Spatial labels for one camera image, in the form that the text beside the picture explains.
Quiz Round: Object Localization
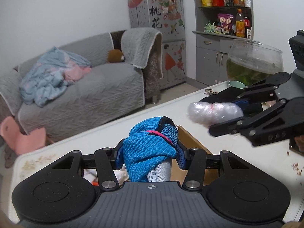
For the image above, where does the grey sofa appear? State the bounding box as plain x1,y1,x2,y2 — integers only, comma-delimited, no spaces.
1,27,162,142

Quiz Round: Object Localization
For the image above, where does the blue sock black-pink trim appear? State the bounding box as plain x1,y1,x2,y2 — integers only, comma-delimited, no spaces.
122,116,178,182

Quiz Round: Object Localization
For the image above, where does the black cloth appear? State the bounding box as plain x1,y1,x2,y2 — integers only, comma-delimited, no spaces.
200,87,263,116

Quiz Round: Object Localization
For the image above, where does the glass fish bowl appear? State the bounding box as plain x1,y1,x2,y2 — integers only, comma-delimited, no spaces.
227,39,283,86

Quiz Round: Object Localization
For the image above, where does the light blue blanket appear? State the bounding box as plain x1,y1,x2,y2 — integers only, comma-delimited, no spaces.
19,47,92,107

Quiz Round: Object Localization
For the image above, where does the brown plush toy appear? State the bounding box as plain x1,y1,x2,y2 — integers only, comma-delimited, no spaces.
107,49,125,63

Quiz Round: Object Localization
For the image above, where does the white plastic bag bundle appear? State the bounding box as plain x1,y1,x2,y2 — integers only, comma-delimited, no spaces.
187,101,244,127

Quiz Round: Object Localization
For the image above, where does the white rolled sock bundle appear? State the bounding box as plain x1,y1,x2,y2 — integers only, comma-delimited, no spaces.
83,164,129,186

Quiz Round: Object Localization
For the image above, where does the brown cardboard tray box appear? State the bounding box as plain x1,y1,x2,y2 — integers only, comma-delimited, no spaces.
170,126,219,186

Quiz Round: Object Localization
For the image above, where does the grey cabinet with shelves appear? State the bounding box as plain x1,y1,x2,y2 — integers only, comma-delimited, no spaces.
193,0,253,86

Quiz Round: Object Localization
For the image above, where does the pink plastic stool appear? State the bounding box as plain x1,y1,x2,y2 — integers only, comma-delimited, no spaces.
1,116,46,155

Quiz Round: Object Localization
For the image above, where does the decorated grey refrigerator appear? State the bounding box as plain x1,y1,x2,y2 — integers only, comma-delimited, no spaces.
128,0,187,89

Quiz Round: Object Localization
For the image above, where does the green cup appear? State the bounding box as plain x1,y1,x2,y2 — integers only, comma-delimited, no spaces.
228,80,246,89

